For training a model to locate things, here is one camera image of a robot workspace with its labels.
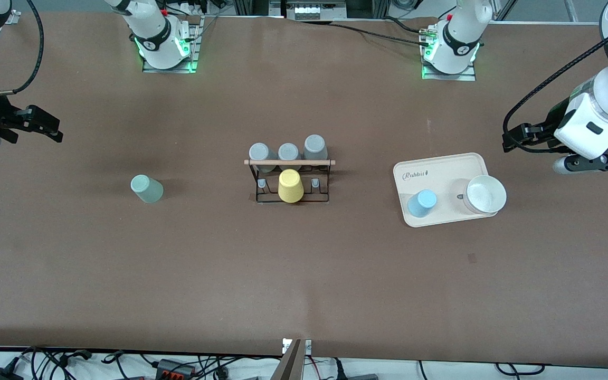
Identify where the pale green cup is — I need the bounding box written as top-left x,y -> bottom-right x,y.
130,175 -> 164,204

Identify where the light blue cup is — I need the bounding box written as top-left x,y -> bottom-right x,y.
407,189 -> 438,219

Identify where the white ceramic bowl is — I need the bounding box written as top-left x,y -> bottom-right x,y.
449,175 -> 507,215

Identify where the cream plastic tray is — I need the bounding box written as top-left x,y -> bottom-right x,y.
393,153 -> 496,228

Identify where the grey cup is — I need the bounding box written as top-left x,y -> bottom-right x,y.
278,143 -> 302,170
303,135 -> 329,162
249,143 -> 278,173

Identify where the yellow cup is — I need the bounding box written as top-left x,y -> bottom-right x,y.
278,169 -> 305,203

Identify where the white terminal block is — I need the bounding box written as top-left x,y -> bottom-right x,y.
293,3 -> 327,21

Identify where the black power strip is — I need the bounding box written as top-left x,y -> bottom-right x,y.
155,358 -> 197,380

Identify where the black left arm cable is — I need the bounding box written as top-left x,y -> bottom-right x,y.
502,17 -> 608,155

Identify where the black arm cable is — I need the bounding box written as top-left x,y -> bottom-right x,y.
502,17 -> 608,155
0,0 -> 45,97

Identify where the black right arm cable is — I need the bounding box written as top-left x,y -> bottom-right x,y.
0,0 -> 45,97

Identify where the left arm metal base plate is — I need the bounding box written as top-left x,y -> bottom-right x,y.
421,24 -> 477,81

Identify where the black table cable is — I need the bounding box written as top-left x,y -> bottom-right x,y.
382,16 -> 431,35
328,21 -> 427,45

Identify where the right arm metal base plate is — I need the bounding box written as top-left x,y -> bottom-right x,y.
142,16 -> 202,73

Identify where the black wire cup rack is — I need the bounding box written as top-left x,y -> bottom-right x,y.
244,158 -> 336,205

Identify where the black aluminium frame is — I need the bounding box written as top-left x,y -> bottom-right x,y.
233,0 -> 389,17

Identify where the white mount bracket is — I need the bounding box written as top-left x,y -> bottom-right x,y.
282,338 -> 312,355

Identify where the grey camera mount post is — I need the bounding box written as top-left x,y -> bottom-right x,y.
270,339 -> 305,380

